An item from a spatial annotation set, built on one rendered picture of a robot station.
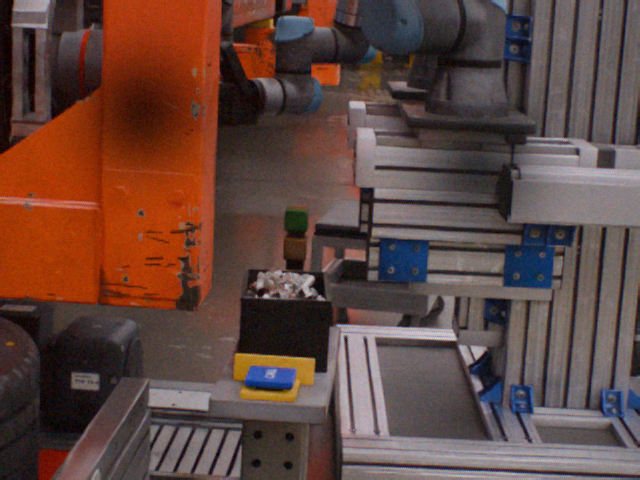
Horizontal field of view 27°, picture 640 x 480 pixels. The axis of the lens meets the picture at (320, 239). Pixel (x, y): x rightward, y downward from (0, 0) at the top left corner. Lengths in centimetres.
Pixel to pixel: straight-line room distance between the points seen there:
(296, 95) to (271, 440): 81
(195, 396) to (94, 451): 122
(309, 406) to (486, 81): 74
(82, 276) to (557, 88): 99
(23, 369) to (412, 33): 87
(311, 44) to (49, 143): 70
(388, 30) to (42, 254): 69
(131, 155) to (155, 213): 10
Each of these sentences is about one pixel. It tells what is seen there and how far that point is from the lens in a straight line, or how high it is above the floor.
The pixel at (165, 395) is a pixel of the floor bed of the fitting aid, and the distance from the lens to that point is 309.
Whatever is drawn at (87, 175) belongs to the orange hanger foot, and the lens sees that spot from 211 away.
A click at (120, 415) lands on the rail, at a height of 39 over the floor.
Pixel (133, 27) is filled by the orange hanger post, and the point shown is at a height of 96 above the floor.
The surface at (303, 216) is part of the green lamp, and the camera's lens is 224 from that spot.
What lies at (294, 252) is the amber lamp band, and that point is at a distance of 225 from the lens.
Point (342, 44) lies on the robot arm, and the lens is 266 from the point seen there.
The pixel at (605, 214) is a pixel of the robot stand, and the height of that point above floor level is 68.
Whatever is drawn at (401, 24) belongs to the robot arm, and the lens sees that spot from 225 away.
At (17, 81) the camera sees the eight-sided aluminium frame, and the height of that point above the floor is 84.
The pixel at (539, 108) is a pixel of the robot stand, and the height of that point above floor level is 82.
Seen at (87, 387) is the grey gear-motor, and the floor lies 32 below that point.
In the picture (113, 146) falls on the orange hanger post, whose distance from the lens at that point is 207.
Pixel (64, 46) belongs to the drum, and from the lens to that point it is 262.
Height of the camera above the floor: 106
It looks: 12 degrees down
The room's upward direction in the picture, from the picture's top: 3 degrees clockwise
